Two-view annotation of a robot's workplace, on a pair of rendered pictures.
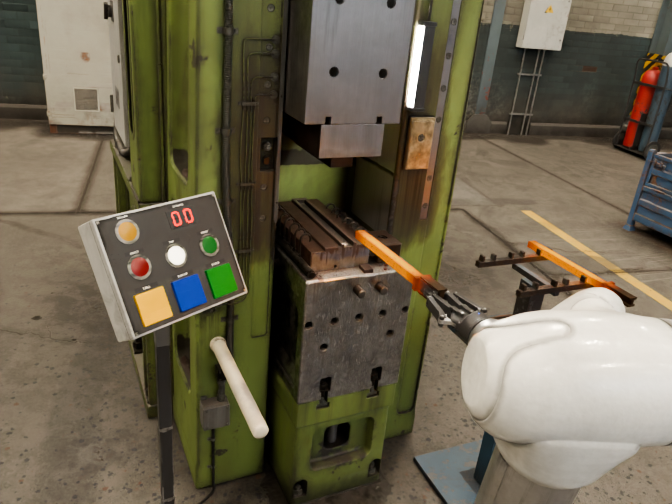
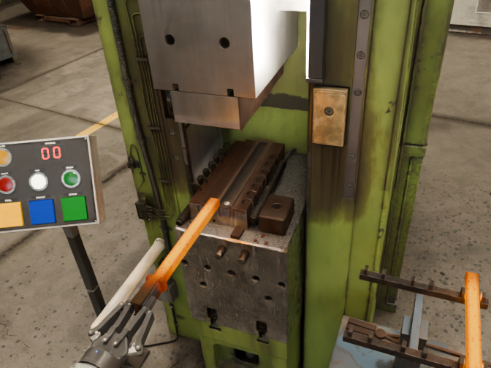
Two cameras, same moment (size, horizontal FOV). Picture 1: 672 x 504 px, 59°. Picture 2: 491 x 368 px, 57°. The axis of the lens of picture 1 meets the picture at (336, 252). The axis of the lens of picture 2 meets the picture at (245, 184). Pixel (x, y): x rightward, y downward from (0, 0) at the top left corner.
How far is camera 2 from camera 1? 139 cm
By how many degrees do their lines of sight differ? 44
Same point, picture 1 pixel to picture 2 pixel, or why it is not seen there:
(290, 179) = (267, 120)
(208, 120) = (115, 71)
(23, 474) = (107, 268)
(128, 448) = not seen: hidden behind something
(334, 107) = (178, 75)
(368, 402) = (259, 345)
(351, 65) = (186, 33)
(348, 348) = (227, 294)
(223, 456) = (183, 320)
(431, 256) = (366, 238)
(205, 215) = (74, 154)
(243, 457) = not seen: hidden behind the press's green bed
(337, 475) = not seen: outside the picture
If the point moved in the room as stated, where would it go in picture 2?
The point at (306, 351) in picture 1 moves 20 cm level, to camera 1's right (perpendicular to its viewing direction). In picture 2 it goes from (188, 281) to (224, 313)
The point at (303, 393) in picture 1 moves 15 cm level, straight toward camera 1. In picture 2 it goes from (193, 311) to (161, 336)
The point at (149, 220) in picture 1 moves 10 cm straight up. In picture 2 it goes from (22, 151) to (10, 123)
